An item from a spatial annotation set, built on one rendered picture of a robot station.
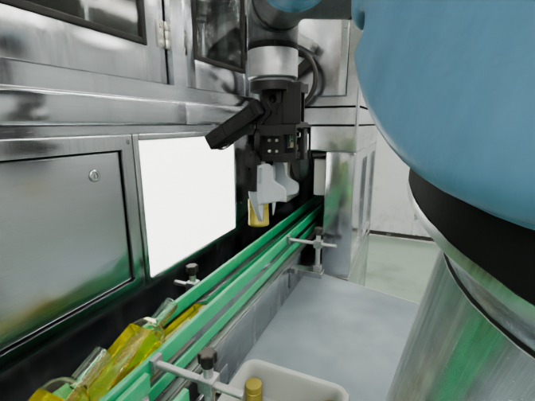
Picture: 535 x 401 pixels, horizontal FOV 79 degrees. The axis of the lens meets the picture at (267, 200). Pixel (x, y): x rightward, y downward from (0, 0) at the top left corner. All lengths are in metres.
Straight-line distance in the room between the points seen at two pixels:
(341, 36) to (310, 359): 1.02
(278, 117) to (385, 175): 3.53
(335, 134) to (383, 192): 2.85
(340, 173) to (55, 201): 0.90
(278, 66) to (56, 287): 0.51
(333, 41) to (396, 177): 2.88
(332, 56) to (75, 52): 0.83
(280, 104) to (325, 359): 0.67
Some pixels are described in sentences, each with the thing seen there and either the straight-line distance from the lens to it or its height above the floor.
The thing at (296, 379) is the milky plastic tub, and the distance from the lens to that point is 0.76.
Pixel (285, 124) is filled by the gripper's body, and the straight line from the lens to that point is 0.47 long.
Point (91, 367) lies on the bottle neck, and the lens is 0.58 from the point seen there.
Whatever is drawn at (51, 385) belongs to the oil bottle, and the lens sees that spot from 0.57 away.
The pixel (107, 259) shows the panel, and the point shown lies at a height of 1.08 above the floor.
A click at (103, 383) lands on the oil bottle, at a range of 0.61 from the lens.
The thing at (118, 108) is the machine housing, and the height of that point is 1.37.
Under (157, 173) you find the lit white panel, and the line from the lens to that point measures 0.78.
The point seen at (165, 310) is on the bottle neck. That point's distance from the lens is 0.67.
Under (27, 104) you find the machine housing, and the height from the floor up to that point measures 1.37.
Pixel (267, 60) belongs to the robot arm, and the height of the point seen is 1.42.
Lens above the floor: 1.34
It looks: 13 degrees down
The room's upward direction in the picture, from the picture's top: straight up
